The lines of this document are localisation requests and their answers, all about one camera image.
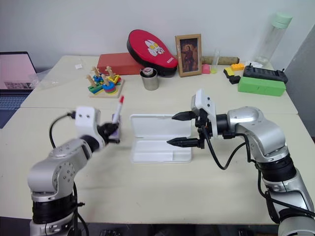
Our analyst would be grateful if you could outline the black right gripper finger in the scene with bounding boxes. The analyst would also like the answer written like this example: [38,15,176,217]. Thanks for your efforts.
[166,137,200,148]
[171,111,197,121]

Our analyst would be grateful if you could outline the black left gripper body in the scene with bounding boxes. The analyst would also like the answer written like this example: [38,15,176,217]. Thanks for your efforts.
[96,122,119,146]

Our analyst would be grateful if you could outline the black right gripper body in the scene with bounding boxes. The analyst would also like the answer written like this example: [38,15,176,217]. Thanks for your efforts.
[193,109,213,150]

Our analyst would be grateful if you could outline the white marker with red cap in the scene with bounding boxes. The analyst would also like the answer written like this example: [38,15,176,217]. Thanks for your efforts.
[112,95,126,123]

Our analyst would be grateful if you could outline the white plastic pencil case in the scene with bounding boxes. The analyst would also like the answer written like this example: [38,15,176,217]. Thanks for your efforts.
[129,113,193,164]

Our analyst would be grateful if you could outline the colourful wooden stacking toy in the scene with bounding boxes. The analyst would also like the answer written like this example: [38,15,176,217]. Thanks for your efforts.
[85,65,126,99]

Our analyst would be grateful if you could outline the metal cup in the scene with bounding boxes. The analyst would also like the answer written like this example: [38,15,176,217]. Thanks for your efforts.
[140,67,159,91]

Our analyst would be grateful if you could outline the wooden framed portrait picture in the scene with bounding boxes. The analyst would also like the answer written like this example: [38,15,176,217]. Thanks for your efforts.
[175,33,203,78]

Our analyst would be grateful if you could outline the clear tube with yellow liquid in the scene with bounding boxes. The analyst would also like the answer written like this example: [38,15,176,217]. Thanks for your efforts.
[210,49,221,75]

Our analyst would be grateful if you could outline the yellow and black block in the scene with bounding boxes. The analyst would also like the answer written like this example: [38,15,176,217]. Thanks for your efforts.
[223,67,237,79]

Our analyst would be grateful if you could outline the red rectangular block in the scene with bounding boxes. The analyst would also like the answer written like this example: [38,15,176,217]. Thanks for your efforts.
[96,52,145,76]

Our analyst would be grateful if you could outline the wooden stick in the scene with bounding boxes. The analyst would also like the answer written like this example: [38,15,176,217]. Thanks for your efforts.
[201,56,240,65]

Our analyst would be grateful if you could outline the orange toy brick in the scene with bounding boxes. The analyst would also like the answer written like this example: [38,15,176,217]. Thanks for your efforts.
[230,62,246,72]

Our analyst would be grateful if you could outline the green rectangular box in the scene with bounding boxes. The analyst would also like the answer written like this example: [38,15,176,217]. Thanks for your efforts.
[237,76,287,97]

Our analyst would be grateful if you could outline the red punching pad with print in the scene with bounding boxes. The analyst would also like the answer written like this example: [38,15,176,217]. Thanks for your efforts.
[126,29,179,78]

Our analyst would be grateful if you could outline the clear plastic bag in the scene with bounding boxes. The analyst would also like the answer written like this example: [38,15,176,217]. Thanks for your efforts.
[29,69,63,89]

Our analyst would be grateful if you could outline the black remote controller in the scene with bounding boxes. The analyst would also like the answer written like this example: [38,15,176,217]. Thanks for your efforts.
[243,63,289,85]

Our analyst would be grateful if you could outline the open laptop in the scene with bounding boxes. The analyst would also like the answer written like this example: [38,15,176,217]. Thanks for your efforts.
[0,51,38,129]

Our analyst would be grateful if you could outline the clear bottle with green lid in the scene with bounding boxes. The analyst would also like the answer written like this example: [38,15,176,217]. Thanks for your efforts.
[253,12,293,69]

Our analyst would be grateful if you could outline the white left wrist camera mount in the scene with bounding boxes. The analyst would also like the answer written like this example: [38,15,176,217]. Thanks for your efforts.
[74,106,102,149]

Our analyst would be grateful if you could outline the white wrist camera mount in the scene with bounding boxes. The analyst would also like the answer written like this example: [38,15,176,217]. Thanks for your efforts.
[74,106,102,149]
[190,88,219,137]

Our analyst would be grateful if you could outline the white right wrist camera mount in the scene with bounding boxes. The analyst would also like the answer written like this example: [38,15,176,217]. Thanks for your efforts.
[190,88,219,137]

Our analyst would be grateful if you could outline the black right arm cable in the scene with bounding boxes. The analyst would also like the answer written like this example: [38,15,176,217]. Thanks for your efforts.
[203,126,259,171]

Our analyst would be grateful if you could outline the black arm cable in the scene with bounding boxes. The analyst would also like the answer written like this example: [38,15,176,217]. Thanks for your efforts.
[49,111,77,149]
[203,126,259,171]

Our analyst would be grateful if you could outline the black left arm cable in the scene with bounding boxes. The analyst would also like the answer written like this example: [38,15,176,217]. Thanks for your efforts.
[49,111,77,149]

